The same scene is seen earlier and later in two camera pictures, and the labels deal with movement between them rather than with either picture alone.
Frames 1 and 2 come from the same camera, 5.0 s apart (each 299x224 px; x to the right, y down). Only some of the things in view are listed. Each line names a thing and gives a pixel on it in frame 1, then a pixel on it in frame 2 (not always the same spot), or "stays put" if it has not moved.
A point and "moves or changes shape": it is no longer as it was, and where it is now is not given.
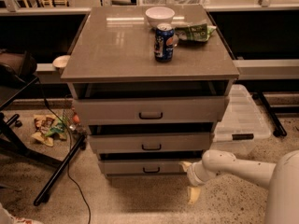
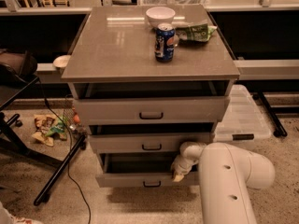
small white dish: [61, 62] stays put
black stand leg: [274, 121] stays put
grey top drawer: [119, 110] stays put
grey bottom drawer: [142, 167] moves or changes shape
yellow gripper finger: [194, 193] to [177, 178]
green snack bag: [197, 33] stays put
